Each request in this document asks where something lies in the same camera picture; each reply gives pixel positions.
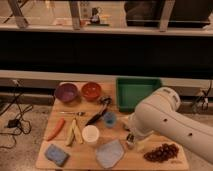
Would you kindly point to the wooden board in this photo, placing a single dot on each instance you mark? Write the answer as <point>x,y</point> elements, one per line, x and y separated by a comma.
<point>82,156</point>

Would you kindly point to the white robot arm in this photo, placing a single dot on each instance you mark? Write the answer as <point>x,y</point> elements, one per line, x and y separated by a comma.
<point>158,112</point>

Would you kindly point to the light blue cloth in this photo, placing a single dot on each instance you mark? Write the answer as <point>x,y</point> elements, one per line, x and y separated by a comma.
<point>109,153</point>

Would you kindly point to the white plastic cup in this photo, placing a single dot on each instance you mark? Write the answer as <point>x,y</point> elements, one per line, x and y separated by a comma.
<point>90,134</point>

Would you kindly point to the green plastic tray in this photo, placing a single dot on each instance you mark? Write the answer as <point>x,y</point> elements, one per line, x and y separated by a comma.
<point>130,91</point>

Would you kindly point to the blue sponge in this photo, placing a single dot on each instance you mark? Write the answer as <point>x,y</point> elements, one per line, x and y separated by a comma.
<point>56,155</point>

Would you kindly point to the small blue cup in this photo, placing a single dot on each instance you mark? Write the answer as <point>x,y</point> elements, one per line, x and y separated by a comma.
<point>109,119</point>

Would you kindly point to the purple bowl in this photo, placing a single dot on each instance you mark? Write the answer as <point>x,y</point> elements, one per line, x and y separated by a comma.
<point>66,92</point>

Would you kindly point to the small metal cup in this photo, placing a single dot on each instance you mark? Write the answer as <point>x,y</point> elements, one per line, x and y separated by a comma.
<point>130,141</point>

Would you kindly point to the dark red grapes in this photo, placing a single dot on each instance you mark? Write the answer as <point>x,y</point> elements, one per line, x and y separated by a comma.
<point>162,153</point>

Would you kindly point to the red bowl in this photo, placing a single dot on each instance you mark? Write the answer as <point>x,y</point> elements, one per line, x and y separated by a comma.
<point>91,91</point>

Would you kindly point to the metal spoon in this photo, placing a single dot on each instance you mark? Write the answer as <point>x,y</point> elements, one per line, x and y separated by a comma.
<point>75,113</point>

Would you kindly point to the yellow banana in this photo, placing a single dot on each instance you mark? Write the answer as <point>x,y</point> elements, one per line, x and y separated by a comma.
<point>73,133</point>

